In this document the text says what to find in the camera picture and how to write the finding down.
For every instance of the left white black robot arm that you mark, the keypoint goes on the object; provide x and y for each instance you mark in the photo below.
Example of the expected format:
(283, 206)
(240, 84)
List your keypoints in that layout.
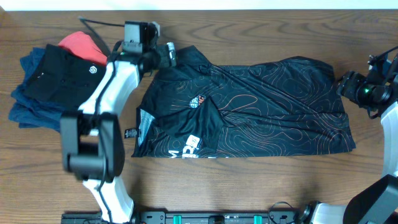
(92, 145)

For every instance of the folded red shirt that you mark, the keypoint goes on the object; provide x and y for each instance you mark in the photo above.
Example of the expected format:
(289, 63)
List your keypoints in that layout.
(83, 46)

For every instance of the folded navy blue shirt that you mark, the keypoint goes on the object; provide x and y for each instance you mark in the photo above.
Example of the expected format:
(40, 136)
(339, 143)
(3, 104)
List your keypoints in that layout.
(28, 112)

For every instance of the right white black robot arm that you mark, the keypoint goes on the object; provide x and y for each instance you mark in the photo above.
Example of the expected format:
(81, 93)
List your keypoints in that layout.
(378, 202)

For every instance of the black orange-patterned jersey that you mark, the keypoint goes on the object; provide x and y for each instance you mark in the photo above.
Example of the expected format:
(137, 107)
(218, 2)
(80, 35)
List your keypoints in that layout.
(201, 110)

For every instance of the folded black shirt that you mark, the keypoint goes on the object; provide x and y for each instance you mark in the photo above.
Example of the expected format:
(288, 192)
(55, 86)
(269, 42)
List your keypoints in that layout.
(64, 79)

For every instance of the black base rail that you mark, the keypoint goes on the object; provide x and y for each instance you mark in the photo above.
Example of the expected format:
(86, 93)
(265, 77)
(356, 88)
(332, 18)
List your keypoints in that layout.
(278, 216)

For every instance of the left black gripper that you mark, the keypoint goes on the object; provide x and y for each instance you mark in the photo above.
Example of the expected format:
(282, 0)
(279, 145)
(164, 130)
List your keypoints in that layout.
(165, 56)

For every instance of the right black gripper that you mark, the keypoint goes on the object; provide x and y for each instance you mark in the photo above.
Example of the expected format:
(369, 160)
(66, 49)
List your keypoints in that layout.
(349, 86)

